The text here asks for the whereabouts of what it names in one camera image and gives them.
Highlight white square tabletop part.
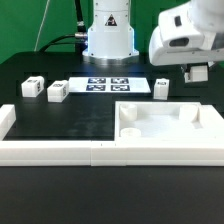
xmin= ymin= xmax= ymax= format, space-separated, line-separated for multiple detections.
xmin=114 ymin=101 xmax=224 ymax=141

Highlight thin white cable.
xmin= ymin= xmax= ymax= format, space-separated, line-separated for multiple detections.
xmin=33 ymin=0 xmax=52 ymax=52

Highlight white sheet with markers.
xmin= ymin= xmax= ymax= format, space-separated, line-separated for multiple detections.
xmin=69 ymin=77 xmax=151 ymax=93

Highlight white U-shaped obstacle fence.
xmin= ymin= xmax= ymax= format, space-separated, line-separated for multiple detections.
xmin=0 ymin=104 xmax=224 ymax=166

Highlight black cables at base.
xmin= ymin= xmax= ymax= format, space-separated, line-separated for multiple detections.
xmin=39 ymin=0 xmax=90 ymax=53

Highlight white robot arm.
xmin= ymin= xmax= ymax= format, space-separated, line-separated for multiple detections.
xmin=83 ymin=0 xmax=224 ymax=66

